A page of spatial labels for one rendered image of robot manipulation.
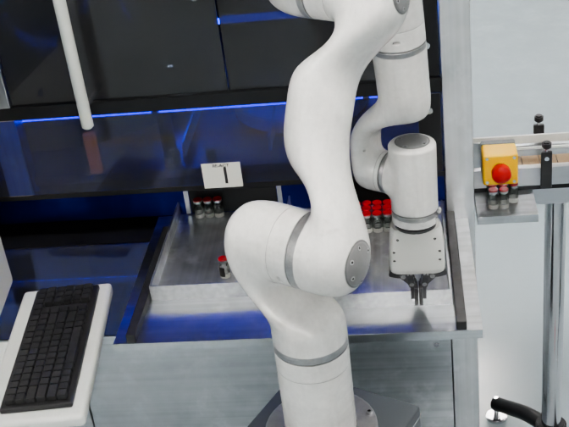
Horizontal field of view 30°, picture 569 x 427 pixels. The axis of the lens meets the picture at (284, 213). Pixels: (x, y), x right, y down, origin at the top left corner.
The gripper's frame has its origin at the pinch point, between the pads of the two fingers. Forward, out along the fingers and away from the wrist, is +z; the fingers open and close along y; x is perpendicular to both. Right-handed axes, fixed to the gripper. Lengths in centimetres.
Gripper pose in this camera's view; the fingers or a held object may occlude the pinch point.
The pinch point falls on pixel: (418, 292)
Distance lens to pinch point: 199.3
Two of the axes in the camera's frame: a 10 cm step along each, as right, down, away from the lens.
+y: -9.9, 0.4, 1.2
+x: -0.9, 4.9, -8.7
